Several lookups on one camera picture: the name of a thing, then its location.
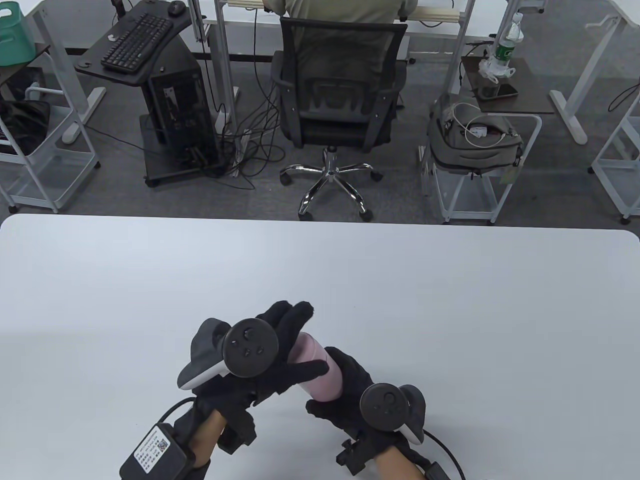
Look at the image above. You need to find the white desk with angled leg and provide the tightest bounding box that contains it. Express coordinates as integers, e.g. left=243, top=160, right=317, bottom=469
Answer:
left=549, top=0, right=640, bottom=146

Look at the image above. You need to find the crumpled white plastic bag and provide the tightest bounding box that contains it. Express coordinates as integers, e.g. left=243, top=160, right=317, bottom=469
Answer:
left=479, top=57, right=517, bottom=83

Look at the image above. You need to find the black bag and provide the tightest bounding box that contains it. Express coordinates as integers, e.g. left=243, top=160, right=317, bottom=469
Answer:
left=0, top=99, right=52, bottom=156

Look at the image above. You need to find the green plastic container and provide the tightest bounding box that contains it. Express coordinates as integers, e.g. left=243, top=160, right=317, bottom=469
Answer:
left=0, top=1, right=37, bottom=67

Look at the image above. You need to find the person's right forearm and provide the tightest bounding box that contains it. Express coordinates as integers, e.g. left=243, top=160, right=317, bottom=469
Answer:
left=372, top=445, right=426, bottom=480

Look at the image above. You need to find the white desk leg frame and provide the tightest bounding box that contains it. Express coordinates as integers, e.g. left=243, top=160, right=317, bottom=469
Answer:
left=25, top=0, right=107, bottom=146

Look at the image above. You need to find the black smartphone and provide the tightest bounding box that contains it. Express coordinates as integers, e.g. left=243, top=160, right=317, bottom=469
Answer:
left=475, top=83, right=519, bottom=101

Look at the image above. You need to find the black keyboard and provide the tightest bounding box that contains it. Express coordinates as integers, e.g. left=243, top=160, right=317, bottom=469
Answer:
left=101, top=12, right=174, bottom=74

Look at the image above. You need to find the white wire cart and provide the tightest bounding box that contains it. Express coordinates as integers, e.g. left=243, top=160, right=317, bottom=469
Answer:
left=589, top=82, right=640, bottom=224
left=0, top=87, right=101, bottom=215

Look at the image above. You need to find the black computer tower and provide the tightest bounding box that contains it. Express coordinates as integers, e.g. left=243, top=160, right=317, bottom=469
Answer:
left=145, top=40, right=221, bottom=168

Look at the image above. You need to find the pink thermos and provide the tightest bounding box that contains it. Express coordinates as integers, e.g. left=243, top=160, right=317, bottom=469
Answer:
left=302, top=357, right=344, bottom=402

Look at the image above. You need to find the black labelled wrist box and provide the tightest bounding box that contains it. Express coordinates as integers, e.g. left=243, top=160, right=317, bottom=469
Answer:
left=119, top=422, right=197, bottom=480

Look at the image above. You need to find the white power strip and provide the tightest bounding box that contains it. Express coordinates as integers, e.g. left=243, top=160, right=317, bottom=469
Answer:
left=232, top=129, right=252, bottom=177

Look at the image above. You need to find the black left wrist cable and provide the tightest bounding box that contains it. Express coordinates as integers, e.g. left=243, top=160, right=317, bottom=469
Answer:
left=155, top=397, right=197, bottom=426

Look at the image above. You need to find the white charger with cable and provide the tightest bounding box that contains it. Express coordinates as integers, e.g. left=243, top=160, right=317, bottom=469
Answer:
left=446, top=102, right=506, bottom=148

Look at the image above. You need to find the black wrist clamp mount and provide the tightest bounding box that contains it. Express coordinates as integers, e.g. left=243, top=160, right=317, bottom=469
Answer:
left=336, top=434, right=383, bottom=476

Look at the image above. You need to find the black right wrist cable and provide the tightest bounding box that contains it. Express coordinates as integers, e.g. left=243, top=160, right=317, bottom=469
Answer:
left=424, top=431, right=468, bottom=480

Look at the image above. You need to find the black rolling computer desk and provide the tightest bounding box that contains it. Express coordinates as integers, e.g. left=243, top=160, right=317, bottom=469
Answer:
left=74, top=0, right=236, bottom=188

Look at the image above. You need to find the grey left hand controller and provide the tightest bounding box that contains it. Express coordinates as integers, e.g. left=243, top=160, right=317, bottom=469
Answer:
left=176, top=317, right=280, bottom=392

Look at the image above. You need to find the clear plastic water bottle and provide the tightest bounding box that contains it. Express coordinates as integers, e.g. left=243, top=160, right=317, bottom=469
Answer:
left=492, top=12, right=524, bottom=68

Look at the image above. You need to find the person's right hand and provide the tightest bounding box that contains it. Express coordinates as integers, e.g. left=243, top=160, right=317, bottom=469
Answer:
left=306, top=347, right=426, bottom=461

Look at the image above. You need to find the black mesh office chair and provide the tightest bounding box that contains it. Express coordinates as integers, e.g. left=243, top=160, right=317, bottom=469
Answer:
left=271, top=16, right=410, bottom=222

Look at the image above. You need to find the grey backpack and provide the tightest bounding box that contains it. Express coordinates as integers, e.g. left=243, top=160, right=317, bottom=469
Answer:
left=427, top=95, right=525, bottom=177

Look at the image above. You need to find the white cart under backpack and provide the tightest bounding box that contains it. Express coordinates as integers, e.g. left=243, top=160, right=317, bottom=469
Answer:
left=420, top=114, right=543, bottom=224

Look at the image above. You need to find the grey right hand controller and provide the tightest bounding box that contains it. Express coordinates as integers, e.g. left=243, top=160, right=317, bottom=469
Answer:
left=360, top=382, right=427, bottom=446

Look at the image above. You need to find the grey hand controller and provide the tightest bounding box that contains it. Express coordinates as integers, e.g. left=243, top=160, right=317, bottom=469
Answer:
left=176, top=317, right=280, bottom=392
left=360, top=382, right=427, bottom=446

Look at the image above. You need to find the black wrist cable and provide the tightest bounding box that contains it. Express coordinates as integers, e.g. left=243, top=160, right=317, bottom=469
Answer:
left=424, top=431, right=468, bottom=480
left=155, top=397, right=197, bottom=426

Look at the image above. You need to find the person's left hand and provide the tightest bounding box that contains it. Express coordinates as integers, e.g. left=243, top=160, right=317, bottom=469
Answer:
left=192, top=301, right=331, bottom=453

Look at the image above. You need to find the person's left forearm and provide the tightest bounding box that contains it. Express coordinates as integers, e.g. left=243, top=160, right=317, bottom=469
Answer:
left=190, top=410, right=231, bottom=463

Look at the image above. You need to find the long white desk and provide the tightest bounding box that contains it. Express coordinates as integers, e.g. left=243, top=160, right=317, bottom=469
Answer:
left=189, top=0, right=506, bottom=136

